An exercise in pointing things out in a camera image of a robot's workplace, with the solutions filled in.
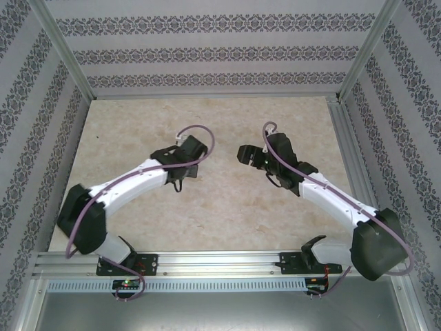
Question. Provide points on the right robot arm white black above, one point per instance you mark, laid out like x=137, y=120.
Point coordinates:
x=330, y=200

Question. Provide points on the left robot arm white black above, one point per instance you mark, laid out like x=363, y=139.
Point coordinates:
x=131, y=181

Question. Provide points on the sheet metal tray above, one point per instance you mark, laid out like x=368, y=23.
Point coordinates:
x=220, y=310

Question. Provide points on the aluminium back frame rail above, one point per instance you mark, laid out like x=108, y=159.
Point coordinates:
x=206, y=96

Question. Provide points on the aluminium side frame rail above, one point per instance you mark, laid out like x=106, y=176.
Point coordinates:
x=349, y=145

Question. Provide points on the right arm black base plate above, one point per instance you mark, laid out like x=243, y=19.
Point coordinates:
x=289, y=263

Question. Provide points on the aluminium mounting rail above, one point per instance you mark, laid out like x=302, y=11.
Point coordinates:
x=220, y=258

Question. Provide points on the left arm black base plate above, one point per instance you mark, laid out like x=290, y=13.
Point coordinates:
x=150, y=263

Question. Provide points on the aluminium frame post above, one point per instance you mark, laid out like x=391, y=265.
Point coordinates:
x=63, y=45
x=370, y=45

